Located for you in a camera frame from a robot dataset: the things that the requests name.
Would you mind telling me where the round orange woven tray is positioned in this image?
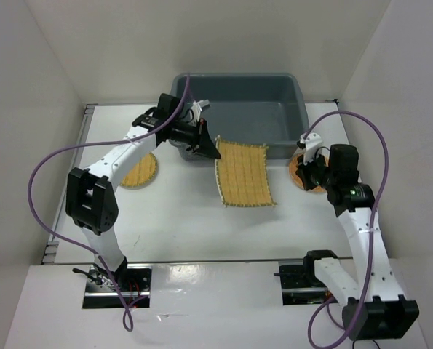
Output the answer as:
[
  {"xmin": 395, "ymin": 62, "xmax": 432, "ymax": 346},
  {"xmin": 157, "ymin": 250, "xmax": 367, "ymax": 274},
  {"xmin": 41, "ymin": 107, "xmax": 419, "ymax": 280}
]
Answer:
[{"xmin": 288, "ymin": 152, "xmax": 326, "ymax": 194}]

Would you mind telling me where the round bamboo tray left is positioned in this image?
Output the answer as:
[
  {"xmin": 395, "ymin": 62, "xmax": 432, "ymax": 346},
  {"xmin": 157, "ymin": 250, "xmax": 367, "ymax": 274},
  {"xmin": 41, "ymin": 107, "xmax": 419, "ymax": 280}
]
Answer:
[{"xmin": 119, "ymin": 153, "xmax": 159, "ymax": 189}]

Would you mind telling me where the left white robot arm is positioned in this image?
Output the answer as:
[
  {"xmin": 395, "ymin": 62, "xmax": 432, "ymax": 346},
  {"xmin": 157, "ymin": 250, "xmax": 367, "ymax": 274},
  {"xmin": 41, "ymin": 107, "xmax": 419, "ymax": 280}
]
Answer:
[{"xmin": 65, "ymin": 94, "xmax": 221, "ymax": 291}]

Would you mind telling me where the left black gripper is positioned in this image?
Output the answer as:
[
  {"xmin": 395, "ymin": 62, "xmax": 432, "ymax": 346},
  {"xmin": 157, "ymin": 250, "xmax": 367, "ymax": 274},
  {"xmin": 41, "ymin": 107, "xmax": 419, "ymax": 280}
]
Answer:
[{"xmin": 169, "ymin": 118, "xmax": 221, "ymax": 160}]

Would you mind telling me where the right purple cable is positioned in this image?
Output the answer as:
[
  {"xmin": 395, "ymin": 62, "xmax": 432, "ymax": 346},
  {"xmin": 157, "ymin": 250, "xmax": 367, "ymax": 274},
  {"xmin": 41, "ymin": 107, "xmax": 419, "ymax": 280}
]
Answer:
[{"xmin": 298, "ymin": 111, "xmax": 389, "ymax": 348}]

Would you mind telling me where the purple cable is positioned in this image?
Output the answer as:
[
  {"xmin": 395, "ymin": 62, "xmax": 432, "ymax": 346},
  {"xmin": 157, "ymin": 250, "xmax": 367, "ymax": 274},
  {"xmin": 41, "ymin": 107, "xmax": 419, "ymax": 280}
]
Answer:
[
  {"xmin": 298, "ymin": 111, "xmax": 389, "ymax": 348},
  {"xmin": 27, "ymin": 72, "xmax": 192, "ymax": 332}
]

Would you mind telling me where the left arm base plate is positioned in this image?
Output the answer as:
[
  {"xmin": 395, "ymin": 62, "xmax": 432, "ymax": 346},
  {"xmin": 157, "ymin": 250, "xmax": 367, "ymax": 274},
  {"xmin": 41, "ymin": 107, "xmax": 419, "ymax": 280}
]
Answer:
[{"xmin": 82, "ymin": 263, "xmax": 154, "ymax": 310}]

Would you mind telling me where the aluminium table rail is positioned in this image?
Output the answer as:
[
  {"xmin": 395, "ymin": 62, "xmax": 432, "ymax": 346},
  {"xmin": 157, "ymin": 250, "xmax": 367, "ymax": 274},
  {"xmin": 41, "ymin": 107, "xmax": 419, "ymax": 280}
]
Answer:
[{"xmin": 41, "ymin": 103, "xmax": 97, "ymax": 265}]

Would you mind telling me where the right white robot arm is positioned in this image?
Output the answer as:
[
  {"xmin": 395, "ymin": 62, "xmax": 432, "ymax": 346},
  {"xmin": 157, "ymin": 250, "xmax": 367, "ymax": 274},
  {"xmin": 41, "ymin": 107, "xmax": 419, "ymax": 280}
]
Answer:
[{"xmin": 296, "ymin": 143, "xmax": 419, "ymax": 341}]

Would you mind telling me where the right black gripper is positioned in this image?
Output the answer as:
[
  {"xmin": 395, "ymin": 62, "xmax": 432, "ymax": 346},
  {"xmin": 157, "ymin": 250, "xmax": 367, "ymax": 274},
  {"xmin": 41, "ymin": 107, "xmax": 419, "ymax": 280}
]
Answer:
[{"xmin": 295, "ymin": 148, "xmax": 336, "ymax": 190}]

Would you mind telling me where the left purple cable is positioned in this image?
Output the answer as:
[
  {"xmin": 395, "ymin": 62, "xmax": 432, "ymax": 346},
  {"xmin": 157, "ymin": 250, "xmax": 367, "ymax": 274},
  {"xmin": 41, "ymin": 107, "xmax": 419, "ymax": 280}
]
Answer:
[{"xmin": 27, "ymin": 72, "xmax": 192, "ymax": 332}]

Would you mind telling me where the rectangular woven bamboo mat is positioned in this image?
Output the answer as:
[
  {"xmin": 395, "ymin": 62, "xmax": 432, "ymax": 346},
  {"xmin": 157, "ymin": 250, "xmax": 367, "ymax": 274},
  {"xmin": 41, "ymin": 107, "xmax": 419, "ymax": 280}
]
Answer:
[{"xmin": 215, "ymin": 137, "xmax": 277, "ymax": 208}]

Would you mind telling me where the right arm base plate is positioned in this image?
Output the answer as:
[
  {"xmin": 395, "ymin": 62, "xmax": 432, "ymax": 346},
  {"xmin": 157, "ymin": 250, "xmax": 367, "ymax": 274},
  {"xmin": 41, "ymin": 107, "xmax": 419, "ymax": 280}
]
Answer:
[{"xmin": 274, "ymin": 260, "xmax": 331, "ymax": 306}]

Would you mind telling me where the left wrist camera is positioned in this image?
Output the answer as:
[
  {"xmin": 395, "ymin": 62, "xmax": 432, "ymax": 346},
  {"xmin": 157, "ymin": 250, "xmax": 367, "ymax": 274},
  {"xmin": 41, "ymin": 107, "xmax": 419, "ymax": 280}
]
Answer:
[{"xmin": 191, "ymin": 100, "xmax": 210, "ymax": 120}]

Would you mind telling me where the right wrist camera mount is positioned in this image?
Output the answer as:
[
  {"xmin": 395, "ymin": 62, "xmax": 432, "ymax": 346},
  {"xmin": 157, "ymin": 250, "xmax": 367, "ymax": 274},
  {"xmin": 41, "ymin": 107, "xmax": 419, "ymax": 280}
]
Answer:
[{"xmin": 297, "ymin": 132, "xmax": 322, "ymax": 165}]

